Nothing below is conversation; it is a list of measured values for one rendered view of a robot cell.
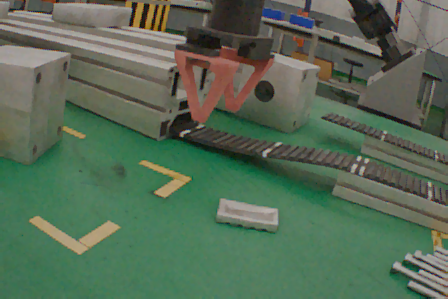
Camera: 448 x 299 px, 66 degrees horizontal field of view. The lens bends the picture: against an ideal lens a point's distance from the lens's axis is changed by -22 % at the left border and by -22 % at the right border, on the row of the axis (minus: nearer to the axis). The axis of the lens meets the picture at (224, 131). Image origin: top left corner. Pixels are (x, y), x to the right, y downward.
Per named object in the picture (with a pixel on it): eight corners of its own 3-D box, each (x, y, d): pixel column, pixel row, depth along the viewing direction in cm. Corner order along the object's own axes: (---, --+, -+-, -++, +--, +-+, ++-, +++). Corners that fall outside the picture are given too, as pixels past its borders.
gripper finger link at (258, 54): (186, 108, 51) (201, 30, 48) (216, 100, 57) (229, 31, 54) (238, 126, 48) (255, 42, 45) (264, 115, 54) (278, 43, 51)
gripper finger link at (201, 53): (160, 115, 46) (176, 30, 43) (195, 105, 52) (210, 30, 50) (216, 135, 44) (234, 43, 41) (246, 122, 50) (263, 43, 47)
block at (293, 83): (312, 120, 72) (323, 66, 69) (289, 134, 61) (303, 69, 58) (265, 104, 76) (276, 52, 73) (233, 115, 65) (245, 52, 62)
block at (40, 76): (70, 131, 45) (79, 50, 43) (29, 166, 35) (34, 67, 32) (9, 115, 45) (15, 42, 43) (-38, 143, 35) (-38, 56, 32)
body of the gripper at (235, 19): (180, 41, 45) (194, -21, 42) (225, 40, 53) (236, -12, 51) (235, 54, 42) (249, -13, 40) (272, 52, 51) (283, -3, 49)
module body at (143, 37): (259, 106, 74) (269, 57, 71) (233, 115, 65) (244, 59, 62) (16, 37, 105) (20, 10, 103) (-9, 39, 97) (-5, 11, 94)
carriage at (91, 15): (126, 38, 85) (132, 8, 83) (91, 41, 75) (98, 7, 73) (80, 29, 91) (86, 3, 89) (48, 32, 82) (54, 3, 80)
